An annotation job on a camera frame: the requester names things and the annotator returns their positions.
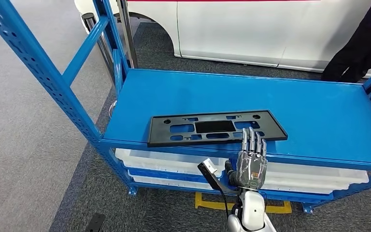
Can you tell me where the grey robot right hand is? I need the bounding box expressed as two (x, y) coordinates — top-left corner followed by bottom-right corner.
(225, 127), (269, 190)

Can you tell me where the white car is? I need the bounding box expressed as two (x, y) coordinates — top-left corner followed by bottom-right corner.
(74, 0), (371, 79)

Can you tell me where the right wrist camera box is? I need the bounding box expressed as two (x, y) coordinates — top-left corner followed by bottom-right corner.
(198, 158), (229, 194)

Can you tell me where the white plastic bin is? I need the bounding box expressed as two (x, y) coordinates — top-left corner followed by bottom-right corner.
(128, 171), (216, 190)
(115, 148), (229, 177)
(265, 161), (370, 186)
(261, 177), (364, 195)

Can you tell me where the blue steel shelf rack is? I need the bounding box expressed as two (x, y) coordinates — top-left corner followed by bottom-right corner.
(0, 0), (371, 215)

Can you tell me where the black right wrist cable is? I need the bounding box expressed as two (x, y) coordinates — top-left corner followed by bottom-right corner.
(215, 184), (237, 221)

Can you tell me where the person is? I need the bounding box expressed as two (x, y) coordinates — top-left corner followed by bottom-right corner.
(320, 0), (371, 84)

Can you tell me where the chrome stanchion post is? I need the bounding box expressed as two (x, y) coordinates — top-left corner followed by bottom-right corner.
(81, 13), (116, 85)

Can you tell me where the black plastic plate bracket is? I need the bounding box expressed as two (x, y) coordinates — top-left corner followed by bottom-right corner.
(147, 110), (288, 148)

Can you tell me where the grey metal pole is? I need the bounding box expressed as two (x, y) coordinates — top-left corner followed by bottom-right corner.
(116, 0), (139, 70)

